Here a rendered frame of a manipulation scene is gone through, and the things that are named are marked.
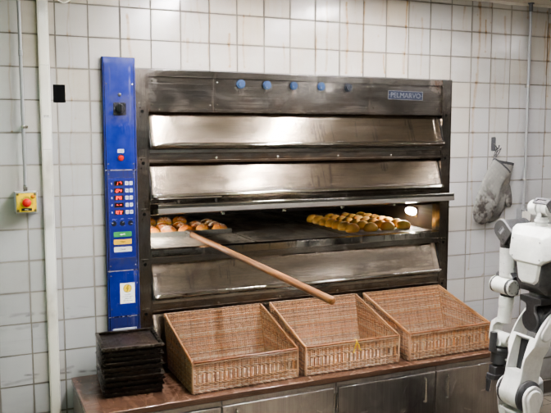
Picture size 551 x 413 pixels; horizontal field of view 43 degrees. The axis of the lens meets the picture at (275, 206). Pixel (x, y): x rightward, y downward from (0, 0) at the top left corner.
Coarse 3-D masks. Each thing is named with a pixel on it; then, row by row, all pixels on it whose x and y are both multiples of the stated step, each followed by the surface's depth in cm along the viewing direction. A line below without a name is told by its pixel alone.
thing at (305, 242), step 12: (288, 240) 392; (300, 240) 392; (312, 240) 394; (324, 240) 397; (336, 240) 400; (348, 240) 404; (360, 240) 407; (372, 240) 410; (384, 240) 414; (396, 240) 417; (156, 252) 358; (168, 252) 361; (180, 252) 364; (192, 252) 366; (204, 252) 369; (216, 252) 372
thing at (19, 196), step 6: (18, 192) 322; (24, 192) 323; (30, 192) 324; (36, 192) 325; (18, 198) 322; (24, 198) 323; (30, 198) 324; (36, 198) 325; (18, 204) 322; (36, 204) 325; (18, 210) 322; (24, 210) 323; (30, 210) 325; (36, 210) 326
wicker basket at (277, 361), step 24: (192, 312) 365; (216, 312) 371; (240, 312) 376; (264, 312) 377; (168, 336) 354; (192, 336) 363; (216, 336) 369; (240, 336) 374; (264, 336) 378; (288, 336) 351; (168, 360) 356; (192, 360) 361; (216, 360) 324; (240, 360) 329; (264, 360) 334; (288, 360) 340; (192, 384) 320; (216, 384) 325; (240, 384) 330
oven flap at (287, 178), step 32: (352, 160) 404; (384, 160) 412; (416, 160) 421; (160, 192) 354; (192, 192) 361; (224, 192) 366; (256, 192) 373; (288, 192) 380; (320, 192) 388; (352, 192) 400
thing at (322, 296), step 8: (192, 232) 402; (200, 240) 384; (208, 240) 373; (216, 248) 359; (224, 248) 349; (232, 256) 339; (240, 256) 328; (248, 264) 318; (256, 264) 310; (264, 272) 303; (272, 272) 293; (280, 272) 290; (288, 280) 279; (296, 280) 274; (304, 288) 265; (312, 288) 260; (320, 296) 253; (328, 296) 249
